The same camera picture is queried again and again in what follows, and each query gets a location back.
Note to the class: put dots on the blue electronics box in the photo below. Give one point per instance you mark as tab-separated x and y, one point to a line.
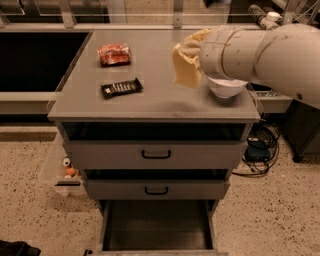
254	154

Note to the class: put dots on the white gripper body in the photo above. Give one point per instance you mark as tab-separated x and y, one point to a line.
212	50

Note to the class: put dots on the black bag on floor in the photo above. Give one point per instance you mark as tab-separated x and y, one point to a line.
18	248

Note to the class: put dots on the white cup in bin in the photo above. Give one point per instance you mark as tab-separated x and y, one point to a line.
66	162

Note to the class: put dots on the yellow sponge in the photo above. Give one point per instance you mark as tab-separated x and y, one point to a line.
186	66

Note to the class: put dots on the white power strip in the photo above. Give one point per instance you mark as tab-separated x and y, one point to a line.
267	21

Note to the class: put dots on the grey drawer cabinet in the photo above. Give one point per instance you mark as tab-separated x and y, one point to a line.
163	112

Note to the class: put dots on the orange ball in bin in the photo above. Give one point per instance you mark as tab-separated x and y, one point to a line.
70	172

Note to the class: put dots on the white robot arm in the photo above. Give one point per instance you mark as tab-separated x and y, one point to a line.
245	58

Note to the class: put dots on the dark grey side cabinet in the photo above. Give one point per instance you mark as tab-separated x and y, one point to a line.
301	128

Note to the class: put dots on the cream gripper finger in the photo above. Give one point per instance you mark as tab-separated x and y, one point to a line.
189	48

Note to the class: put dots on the grey top drawer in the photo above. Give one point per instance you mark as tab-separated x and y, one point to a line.
154	155

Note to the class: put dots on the grey middle drawer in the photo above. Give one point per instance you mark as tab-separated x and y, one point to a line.
156	189

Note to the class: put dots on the clear plastic storage bin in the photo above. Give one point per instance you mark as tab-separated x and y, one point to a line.
53	175

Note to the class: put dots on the grey open bottom drawer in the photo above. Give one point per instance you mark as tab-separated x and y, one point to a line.
158	228

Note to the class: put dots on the white bowl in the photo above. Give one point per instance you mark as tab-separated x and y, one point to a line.
225	89

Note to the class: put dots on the red snack bag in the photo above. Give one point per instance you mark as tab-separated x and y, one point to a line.
113	54

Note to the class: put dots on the black chocolate bar wrapper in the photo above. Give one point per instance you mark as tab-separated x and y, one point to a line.
121	88

